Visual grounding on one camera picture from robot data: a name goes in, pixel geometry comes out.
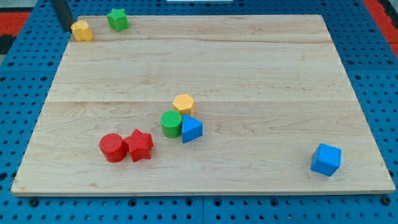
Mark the yellow hexagon block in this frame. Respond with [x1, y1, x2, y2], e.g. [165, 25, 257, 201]
[173, 94, 195, 116]

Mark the yellow heart block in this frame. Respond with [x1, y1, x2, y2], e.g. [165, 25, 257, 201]
[70, 20, 93, 41]

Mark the light wooden board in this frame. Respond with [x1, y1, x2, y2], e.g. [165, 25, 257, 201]
[11, 15, 395, 197]

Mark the blue triangle block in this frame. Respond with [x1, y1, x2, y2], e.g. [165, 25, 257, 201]
[182, 114, 203, 143]

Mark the green cylinder block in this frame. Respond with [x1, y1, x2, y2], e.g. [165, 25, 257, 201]
[160, 110, 182, 138]

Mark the red star block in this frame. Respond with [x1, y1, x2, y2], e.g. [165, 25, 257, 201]
[123, 129, 154, 162]

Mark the red cylinder block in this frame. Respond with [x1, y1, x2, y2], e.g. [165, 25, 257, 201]
[99, 133, 127, 163]

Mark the green star block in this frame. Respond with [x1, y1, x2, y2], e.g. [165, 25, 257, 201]
[106, 9, 129, 32]

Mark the blue cube block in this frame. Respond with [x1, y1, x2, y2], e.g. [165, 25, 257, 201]
[310, 143, 342, 177]

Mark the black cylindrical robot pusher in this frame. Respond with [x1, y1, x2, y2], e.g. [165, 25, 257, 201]
[50, 0, 75, 32]

